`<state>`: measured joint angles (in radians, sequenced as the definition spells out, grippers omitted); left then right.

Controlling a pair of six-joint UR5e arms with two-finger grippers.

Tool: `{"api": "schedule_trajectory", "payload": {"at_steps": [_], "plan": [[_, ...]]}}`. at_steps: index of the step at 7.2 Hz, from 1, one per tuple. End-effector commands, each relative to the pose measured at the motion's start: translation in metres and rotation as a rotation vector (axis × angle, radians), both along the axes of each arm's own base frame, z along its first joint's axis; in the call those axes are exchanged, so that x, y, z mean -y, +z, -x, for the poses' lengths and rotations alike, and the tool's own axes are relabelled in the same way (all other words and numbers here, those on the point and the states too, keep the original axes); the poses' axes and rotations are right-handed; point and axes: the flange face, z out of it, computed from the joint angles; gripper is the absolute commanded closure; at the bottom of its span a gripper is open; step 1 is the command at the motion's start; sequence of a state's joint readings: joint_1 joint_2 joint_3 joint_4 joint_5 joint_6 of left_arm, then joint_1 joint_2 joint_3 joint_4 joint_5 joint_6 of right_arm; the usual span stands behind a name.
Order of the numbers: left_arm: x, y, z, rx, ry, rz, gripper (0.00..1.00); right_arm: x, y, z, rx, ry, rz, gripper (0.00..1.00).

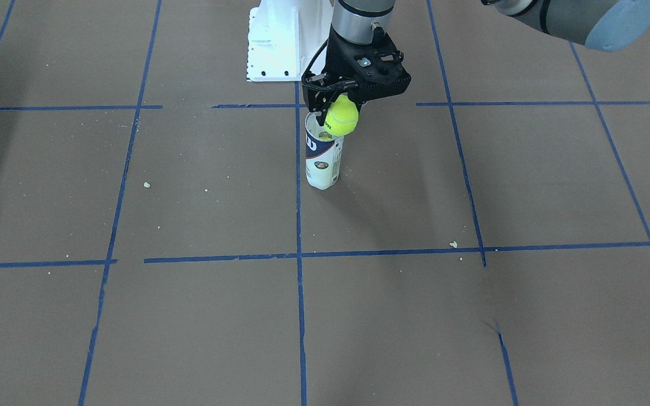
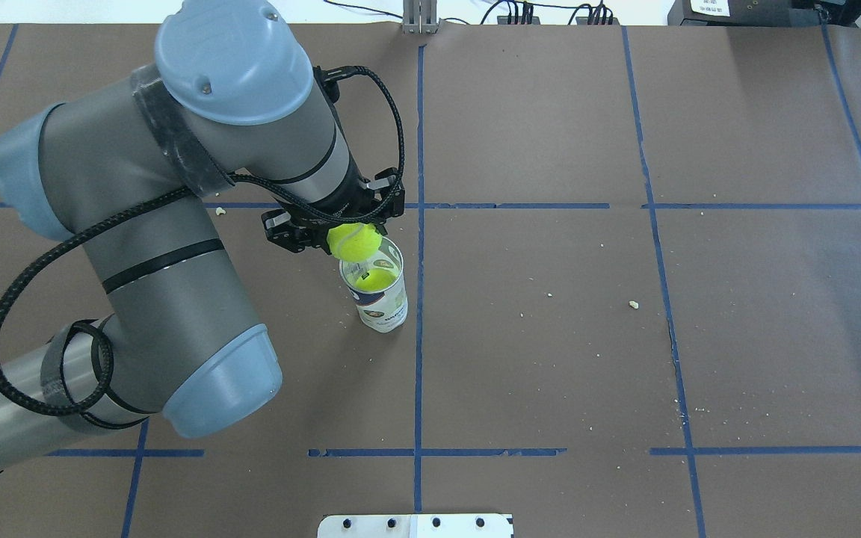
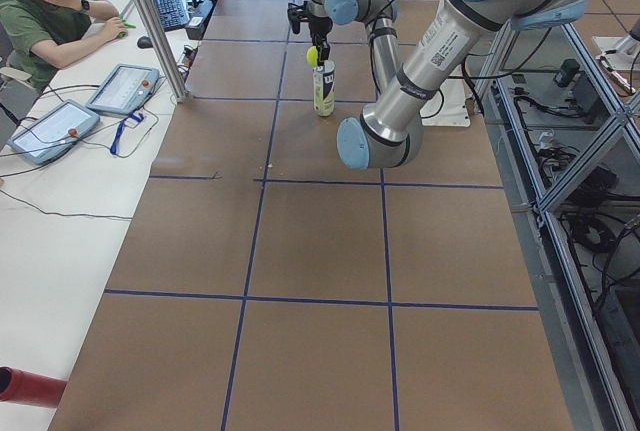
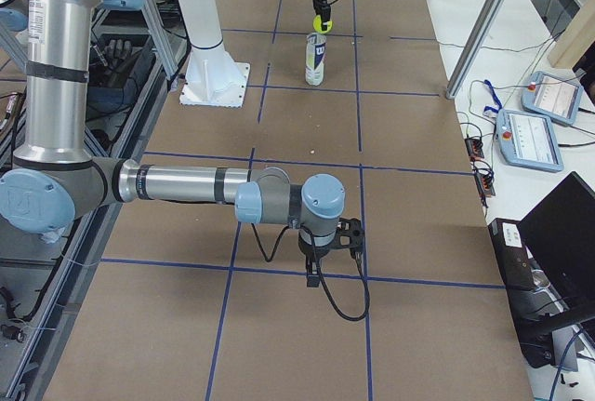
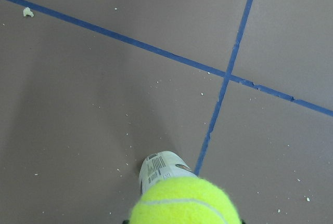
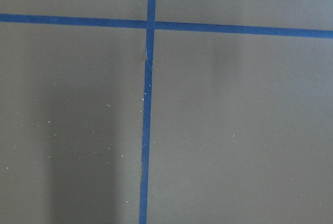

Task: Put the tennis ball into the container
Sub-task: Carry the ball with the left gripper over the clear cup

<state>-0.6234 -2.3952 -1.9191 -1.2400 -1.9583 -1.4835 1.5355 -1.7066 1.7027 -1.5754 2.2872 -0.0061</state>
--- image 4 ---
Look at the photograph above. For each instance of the yellow tennis ball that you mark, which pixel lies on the yellow tennis ball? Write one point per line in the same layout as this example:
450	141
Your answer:
322	26

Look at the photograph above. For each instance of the far teach pendant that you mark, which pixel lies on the far teach pendant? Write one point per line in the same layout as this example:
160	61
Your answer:
552	96

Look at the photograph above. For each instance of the aluminium frame post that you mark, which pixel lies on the aluminium frame post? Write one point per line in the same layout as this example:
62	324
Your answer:
472	47

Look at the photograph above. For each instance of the clear tennis ball can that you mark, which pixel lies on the clear tennis ball can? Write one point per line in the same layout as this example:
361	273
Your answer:
315	57

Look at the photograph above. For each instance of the near teach pendant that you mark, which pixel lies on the near teach pendant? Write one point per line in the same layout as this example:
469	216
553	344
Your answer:
528	140

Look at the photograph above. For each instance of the black laptop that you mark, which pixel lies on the black laptop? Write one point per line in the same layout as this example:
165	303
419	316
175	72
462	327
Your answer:
546	262

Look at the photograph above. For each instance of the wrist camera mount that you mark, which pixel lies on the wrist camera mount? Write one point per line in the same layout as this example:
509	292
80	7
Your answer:
350	235

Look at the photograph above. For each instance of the teach pendant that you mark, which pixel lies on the teach pendant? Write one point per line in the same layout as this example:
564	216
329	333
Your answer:
528	140
552	96

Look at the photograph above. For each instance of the white pedestal column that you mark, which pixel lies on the white pedestal column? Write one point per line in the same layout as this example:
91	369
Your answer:
213	77

